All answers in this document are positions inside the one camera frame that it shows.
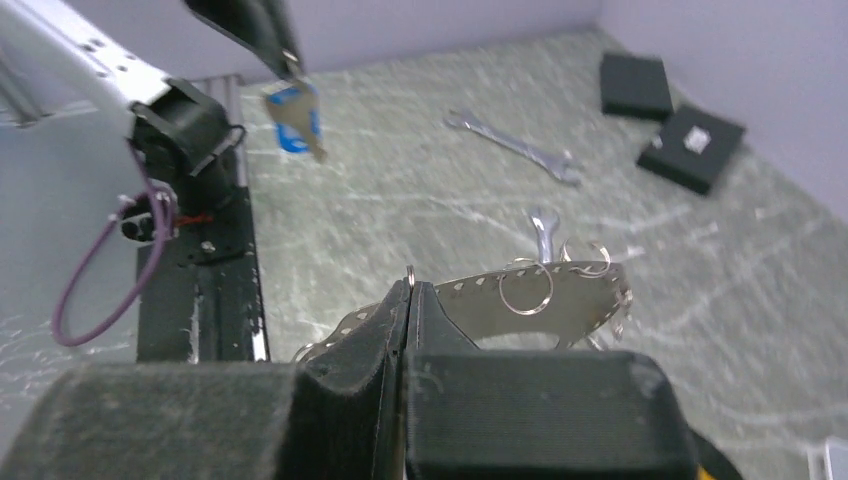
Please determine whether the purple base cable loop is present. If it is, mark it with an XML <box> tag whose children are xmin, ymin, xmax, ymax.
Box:
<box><xmin>50</xmin><ymin>145</ymin><xmax>180</xmax><ymax>348</ymax></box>

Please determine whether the black flat box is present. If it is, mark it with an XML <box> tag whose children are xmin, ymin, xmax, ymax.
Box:
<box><xmin>599</xmin><ymin>52</ymin><xmax>674</xmax><ymax>122</ymax></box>

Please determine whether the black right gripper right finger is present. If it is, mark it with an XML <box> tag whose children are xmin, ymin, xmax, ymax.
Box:
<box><xmin>405</xmin><ymin>282</ymin><xmax>697</xmax><ymax>479</ymax></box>

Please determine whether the black box with label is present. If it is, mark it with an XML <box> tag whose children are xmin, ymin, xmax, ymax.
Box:
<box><xmin>636</xmin><ymin>104</ymin><xmax>746</xmax><ymax>196</ymax></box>

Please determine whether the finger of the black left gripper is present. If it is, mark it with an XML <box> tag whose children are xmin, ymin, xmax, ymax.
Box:
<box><xmin>183</xmin><ymin>0</ymin><xmax>304</xmax><ymax>80</ymax></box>

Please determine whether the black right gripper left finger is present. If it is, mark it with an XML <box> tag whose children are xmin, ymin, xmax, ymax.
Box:
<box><xmin>1</xmin><ymin>280</ymin><xmax>412</xmax><ymax>479</ymax></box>

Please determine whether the metal arc keyring plate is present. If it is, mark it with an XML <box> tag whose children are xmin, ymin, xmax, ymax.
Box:
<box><xmin>291</xmin><ymin>258</ymin><xmax>635</xmax><ymax>364</ymax></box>

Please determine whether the blue key tag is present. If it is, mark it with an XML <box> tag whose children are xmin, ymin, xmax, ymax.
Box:
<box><xmin>262</xmin><ymin>79</ymin><xmax>327</xmax><ymax>162</ymax></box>

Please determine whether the large silver wrench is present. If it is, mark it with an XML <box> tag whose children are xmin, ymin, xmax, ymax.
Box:
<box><xmin>444</xmin><ymin>110</ymin><xmax>581</xmax><ymax>186</ymax></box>

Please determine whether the yellow black screwdriver near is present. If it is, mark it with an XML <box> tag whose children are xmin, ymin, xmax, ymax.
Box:
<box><xmin>691</xmin><ymin>429</ymin><xmax>743</xmax><ymax>480</ymax></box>

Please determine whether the clear plastic box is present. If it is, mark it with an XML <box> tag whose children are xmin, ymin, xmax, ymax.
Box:
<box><xmin>807</xmin><ymin>437</ymin><xmax>848</xmax><ymax>480</ymax></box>

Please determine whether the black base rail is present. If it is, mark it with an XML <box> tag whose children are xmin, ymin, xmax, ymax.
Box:
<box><xmin>136</xmin><ymin>187</ymin><xmax>270</xmax><ymax>363</ymax></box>

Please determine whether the small silver wrench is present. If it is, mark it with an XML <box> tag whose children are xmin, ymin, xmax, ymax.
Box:
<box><xmin>527</xmin><ymin>206</ymin><xmax>560</xmax><ymax>264</ymax></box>

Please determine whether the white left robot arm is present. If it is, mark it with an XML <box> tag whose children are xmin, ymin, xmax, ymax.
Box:
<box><xmin>1</xmin><ymin>1</ymin><xmax>325</xmax><ymax>213</ymax></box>

